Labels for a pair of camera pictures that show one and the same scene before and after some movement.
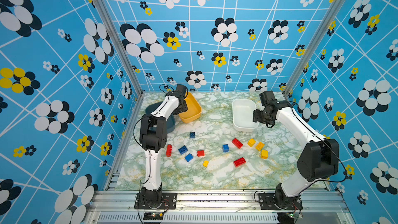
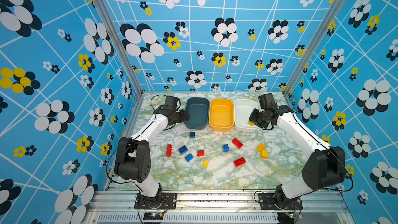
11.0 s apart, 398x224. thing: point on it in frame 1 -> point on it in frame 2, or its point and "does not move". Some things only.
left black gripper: [183, 110] -> [183, 119]
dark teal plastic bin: [171, 121] -> [199, 110]
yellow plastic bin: [194, 109] -> [221, 114]
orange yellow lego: [259, 146] does not move
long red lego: [168, 150] does not move
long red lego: [237, 143] does not move
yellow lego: [265, 154] does not move
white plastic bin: [242, 115] does not move
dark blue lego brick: [183, 150] does not move
